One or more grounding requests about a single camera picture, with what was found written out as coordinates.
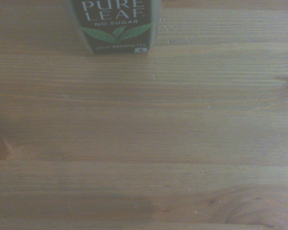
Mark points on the Pure Leaf tea bottle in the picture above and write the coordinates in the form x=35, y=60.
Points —
x=115, y=26

